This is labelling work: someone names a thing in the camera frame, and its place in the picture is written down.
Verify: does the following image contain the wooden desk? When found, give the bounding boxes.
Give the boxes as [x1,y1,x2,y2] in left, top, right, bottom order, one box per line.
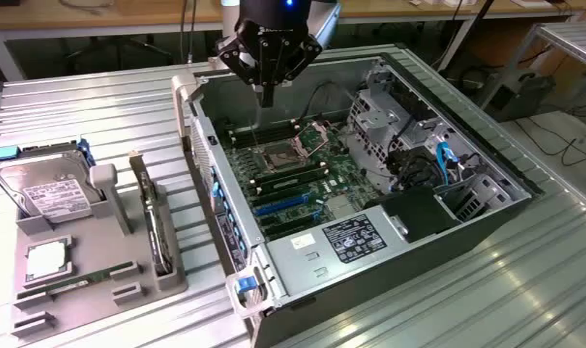
[0,0,586,80]

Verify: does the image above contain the hanging black cable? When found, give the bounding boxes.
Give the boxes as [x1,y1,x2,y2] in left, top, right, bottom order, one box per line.
[178,0,197,65]

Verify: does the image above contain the metal slat table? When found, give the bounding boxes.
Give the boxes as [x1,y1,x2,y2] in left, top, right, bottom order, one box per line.
[515,23,586,86]

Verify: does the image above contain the black expansion slot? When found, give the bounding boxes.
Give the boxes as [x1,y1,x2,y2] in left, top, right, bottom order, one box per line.
[264,216,320,237]

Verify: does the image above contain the metal socket cover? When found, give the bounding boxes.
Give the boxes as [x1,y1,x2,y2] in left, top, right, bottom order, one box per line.
[293,120,337,155]

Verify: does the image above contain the grey parts rack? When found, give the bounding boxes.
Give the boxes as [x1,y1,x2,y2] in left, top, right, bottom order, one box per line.
[12,162,191,340]

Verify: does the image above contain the green RAM stick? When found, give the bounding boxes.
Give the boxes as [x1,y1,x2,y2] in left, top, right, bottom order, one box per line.
[16,262,135,301]

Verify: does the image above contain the graphics card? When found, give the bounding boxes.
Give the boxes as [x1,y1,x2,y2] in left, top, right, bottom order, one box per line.
[129,150,177,276]

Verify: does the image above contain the small metal disk bay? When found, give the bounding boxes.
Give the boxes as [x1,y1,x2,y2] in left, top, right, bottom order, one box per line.
[433,173,532,223]

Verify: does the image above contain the silver hard disk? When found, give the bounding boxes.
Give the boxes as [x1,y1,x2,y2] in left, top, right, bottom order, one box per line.
[0,146,105,225]

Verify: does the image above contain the thin black wire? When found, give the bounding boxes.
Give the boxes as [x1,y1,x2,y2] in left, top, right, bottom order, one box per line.
[309,81,346,121]

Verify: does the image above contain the black plastic air shroud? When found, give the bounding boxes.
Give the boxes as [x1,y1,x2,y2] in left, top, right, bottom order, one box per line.
[364,186,459,244]

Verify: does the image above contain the grey power supply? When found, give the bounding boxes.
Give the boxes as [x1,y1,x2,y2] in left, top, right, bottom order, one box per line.
[266,208,412,297]

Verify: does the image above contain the grey box device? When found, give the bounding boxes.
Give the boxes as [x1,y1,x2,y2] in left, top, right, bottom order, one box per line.
[487,70,560,123]

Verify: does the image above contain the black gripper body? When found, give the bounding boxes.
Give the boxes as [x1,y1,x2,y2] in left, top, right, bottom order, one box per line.
[233,0,317,86]

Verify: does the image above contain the green motherboard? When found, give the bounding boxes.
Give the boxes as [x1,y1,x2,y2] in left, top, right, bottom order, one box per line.
[224,117,386,242]

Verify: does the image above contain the metal disk bay cage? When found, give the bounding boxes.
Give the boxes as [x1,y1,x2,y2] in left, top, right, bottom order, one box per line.
[346,88,449,178]

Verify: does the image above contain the black floor cable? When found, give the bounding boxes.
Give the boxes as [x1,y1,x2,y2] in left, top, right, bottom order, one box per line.
[515,115,586,162]

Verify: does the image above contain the black desk cable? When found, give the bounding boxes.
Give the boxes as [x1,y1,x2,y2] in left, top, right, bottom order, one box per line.
[437,0,493,75]

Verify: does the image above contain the silver chipset heat sink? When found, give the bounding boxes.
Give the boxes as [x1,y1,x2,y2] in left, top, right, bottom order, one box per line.
[329,197,361,215]

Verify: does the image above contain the open black PC case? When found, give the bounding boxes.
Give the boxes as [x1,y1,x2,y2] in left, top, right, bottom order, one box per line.
[170,43,547,329]

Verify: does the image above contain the black office chair base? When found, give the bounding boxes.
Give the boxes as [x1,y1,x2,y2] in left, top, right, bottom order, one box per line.
[65,34,174,74]

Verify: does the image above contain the blue data wire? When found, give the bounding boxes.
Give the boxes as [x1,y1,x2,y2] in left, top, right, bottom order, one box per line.
[437,141,463,186]

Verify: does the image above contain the CPU socket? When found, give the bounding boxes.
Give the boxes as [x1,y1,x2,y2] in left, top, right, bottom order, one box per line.
[258,143,304,172]

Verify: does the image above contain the blue disk caddy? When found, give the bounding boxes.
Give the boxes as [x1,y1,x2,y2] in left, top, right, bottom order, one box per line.
[0,137,97,184]

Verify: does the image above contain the silver CPU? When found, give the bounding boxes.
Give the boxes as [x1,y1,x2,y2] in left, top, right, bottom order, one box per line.
[26,241,69,283]

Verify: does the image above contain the blue expansion slot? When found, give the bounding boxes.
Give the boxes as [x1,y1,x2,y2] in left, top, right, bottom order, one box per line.
[253,194,310,218]

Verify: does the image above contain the grey cable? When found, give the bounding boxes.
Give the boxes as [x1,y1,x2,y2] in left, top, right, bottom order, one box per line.
[59,0,117,16]

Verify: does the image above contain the black power wire bundle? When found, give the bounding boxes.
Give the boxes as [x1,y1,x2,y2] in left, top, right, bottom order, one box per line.
[388,148,445,190]

